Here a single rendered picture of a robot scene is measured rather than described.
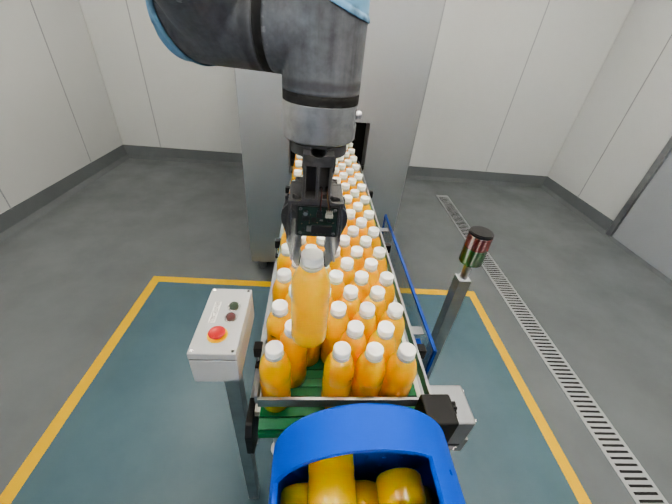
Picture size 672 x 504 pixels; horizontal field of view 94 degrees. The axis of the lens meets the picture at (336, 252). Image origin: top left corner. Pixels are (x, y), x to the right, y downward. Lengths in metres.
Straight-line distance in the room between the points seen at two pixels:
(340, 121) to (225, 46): 0.14
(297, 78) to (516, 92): 4.72
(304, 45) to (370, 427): 0.46
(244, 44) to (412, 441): 0.51
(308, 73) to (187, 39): 0.13
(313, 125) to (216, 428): 1.68
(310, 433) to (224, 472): 1.31
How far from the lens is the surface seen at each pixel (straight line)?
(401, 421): 0.51
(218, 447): 1.85
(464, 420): 0.99
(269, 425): 0.86
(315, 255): 0.53
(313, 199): 0.40
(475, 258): 0.93
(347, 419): 0.49
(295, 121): 0.38
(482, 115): 4.91
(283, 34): 0.37
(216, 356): 0.73
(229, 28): 0.40
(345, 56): 0.37
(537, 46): 5.03
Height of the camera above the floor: 1.67
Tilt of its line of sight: 35 degrees down
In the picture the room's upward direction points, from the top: 6 degrees clockwise
